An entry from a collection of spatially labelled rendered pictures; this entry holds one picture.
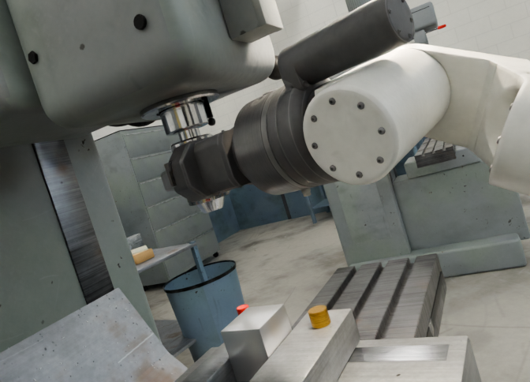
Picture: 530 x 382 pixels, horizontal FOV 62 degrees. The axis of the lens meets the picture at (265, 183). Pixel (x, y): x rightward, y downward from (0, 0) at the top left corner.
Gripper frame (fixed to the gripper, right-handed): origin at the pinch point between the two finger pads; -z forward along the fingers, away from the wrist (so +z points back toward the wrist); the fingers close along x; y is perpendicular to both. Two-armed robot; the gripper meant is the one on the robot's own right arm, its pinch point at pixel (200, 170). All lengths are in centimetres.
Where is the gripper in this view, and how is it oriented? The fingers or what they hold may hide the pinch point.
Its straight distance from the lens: 48.1
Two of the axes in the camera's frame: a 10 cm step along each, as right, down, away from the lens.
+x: -6.7, 2.5, -7.0
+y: 3.0, 9.5, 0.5
